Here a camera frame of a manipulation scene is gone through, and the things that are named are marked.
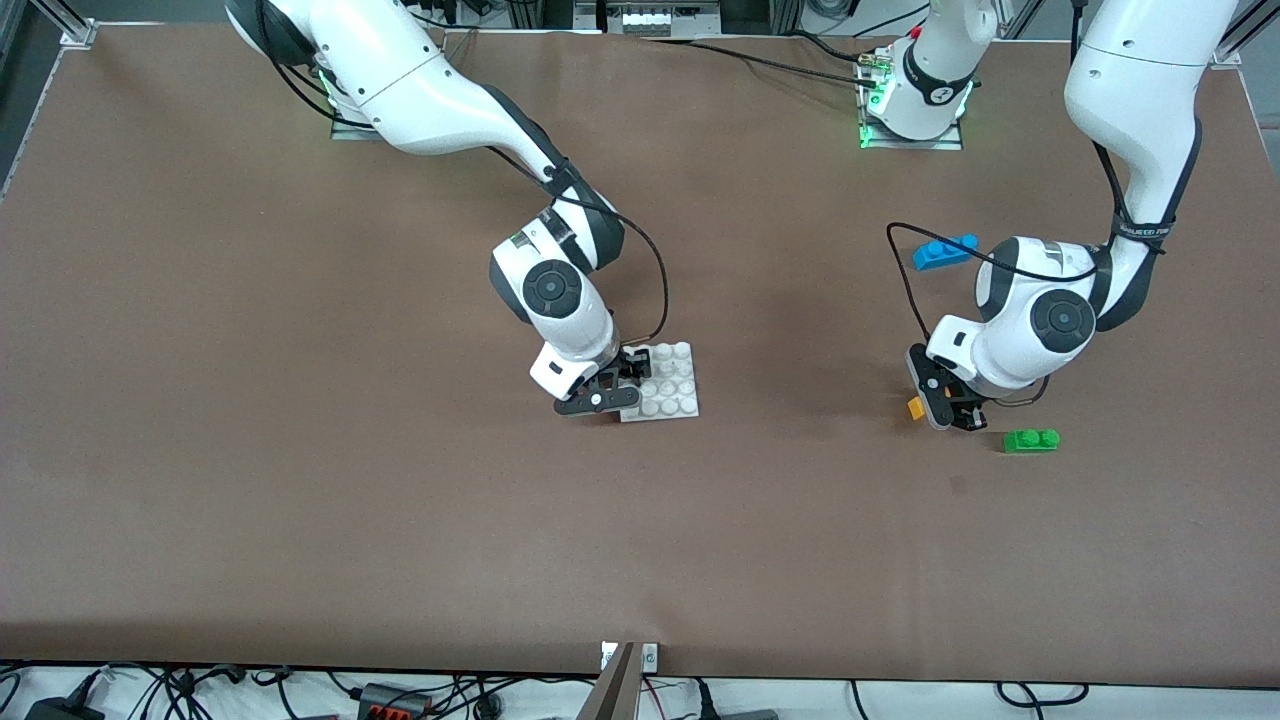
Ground grey-brown camera mount beam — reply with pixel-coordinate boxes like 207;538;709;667
577;642;641;720

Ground black cable across table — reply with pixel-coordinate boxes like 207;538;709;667
635;36;881;89

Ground black orange connector box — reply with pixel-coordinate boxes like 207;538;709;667
357;683;433;720

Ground white studded base plate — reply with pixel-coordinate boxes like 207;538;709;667
619;342;700;424

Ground black looped cable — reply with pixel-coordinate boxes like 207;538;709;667
995;682;1091;707

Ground blue three-stud block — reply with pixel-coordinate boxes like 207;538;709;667
912;234;981;272

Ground black power adapter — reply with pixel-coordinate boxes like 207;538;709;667
25;697;106;720

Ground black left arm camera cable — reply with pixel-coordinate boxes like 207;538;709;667
886;222;1116;406

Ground black printed cable strap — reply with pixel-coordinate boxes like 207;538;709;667
1113;215;1177;253

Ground aluminium frame profile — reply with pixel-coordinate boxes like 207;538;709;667
1215;0;1280;69
28;0;98;49

